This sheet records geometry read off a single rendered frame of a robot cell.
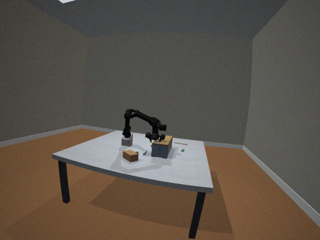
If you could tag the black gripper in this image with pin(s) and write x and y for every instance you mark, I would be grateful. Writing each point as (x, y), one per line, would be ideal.
(149, 135)

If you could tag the brown box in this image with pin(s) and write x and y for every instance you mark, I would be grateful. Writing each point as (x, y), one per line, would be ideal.
(130, 155)

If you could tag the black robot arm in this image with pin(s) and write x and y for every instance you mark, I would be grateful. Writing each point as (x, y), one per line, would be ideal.
(154, 122)

